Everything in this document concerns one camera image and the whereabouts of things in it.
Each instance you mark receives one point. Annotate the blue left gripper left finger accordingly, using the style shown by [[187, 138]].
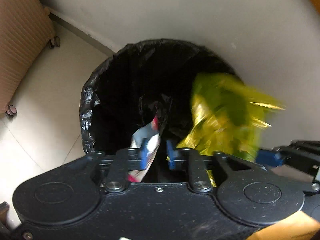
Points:
[[118, 177]]

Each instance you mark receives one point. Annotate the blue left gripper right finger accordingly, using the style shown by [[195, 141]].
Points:
[[190, 160]]

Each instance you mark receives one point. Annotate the pink white snack wrapper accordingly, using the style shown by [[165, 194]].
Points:
[[147, 140]]

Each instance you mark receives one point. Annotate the black lined trash bin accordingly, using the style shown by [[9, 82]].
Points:
[[146, 80]]

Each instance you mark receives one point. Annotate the large gold foil bag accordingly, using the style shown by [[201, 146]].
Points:
[[228, 116]]

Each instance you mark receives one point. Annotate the brown ribbed suitcase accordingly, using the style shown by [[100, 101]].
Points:
[[25, 30]]

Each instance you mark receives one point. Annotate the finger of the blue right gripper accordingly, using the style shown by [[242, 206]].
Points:
[[269, 158]]

